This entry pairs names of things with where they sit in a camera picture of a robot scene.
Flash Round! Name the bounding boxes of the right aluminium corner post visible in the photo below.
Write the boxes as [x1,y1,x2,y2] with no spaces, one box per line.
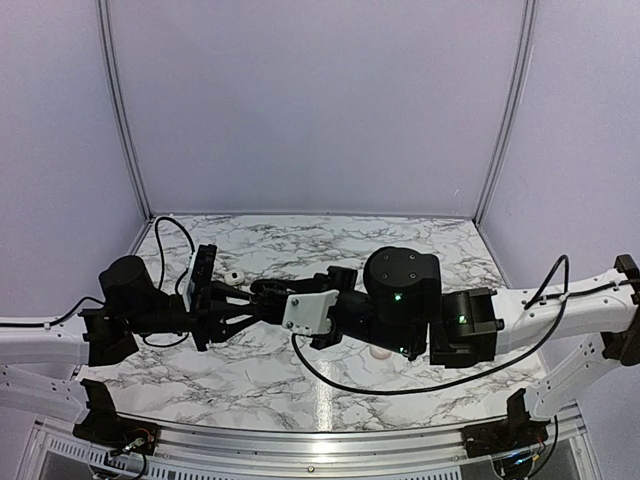
[473,0,539,228]

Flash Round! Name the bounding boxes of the aluminium front rail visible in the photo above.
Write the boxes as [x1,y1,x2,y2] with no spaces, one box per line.
[29,399,586,480]

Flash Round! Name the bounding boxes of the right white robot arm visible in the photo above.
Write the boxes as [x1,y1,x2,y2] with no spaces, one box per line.
[250,246,639,448]

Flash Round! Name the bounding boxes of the pink round earbud case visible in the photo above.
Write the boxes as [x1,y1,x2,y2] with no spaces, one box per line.
[369,346,392,360]

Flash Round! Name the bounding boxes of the left aluminium corner post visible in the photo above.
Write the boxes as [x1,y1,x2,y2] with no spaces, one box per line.
[95,0,153,221]

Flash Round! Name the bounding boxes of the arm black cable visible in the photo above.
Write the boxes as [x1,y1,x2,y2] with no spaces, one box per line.
[290,254,621,396]
[0,215,197,347]

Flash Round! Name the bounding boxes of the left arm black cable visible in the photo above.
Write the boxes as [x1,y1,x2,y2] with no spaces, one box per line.
[0,215,197,347]

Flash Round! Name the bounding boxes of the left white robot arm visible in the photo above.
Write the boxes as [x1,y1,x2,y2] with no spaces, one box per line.
[1,255,257,445]

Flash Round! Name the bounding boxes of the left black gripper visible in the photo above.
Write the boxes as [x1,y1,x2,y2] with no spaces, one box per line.
[126,279,265,351]

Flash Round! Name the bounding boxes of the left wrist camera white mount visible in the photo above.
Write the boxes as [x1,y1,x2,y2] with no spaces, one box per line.
[182,244,217,307]

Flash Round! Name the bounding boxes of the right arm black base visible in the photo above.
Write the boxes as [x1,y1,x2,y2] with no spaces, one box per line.
[461,388,550,458]

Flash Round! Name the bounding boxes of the white earbud charging case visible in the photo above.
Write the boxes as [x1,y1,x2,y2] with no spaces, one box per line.
[224,270,245,286]

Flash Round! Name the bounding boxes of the aluminium corner post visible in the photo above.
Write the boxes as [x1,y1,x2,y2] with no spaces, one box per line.
[95,0,153,221]
[473,0,539,228]

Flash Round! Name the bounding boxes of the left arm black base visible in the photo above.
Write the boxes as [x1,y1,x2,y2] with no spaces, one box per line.
[72,379,160,455]

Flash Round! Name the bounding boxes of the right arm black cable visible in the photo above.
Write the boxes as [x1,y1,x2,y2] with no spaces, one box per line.
[290,254,621,396]

